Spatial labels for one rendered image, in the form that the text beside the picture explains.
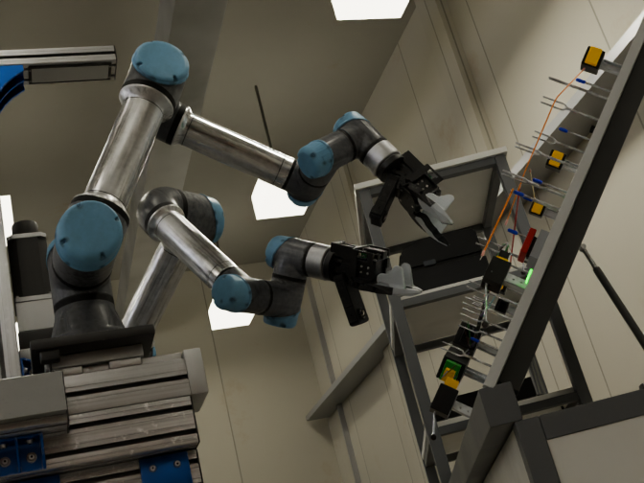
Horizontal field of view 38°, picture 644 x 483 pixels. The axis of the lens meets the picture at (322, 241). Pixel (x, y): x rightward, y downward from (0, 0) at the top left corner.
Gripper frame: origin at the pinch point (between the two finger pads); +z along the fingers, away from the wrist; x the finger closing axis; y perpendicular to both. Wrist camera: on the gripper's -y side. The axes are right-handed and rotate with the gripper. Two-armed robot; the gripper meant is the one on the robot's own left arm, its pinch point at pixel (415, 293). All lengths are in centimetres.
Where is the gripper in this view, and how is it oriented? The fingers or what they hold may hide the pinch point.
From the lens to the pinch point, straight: 191.5
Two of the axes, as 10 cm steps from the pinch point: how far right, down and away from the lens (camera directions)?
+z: 8.4, 1.9, -5.1
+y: 0.9, -9.7, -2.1
